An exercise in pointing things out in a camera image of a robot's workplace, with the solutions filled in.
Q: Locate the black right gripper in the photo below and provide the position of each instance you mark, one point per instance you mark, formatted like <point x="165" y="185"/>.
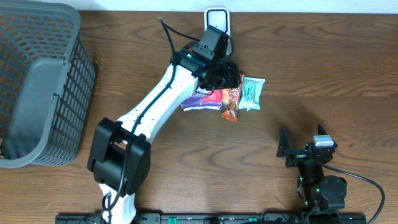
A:
<point x="300" y="156"/>

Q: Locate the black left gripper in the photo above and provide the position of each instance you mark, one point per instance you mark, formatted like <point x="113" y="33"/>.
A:
<point x="228" y="75"/>

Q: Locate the orange Top chocolate bar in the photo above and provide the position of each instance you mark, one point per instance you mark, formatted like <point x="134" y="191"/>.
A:
<point x="231" y="99"/>

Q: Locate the red purple floral packet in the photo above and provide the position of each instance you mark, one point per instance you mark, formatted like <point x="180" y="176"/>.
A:
<point x="203" y="100"/>

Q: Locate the teal snack packet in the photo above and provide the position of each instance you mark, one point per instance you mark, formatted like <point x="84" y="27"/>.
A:
<point x="251" y="91"/>

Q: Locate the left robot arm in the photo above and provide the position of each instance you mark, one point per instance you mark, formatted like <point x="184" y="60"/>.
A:
<point x="120" y="152"/>

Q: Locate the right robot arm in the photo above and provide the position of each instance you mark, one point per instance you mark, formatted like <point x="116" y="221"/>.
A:
<point x="323" y="193"/>

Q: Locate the grey plastic basket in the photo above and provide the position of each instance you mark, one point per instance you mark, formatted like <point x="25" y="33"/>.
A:
<point x="47" y="83"/>

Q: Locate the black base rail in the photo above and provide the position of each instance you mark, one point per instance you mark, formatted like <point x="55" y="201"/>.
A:
<point x="155" y="218"/>

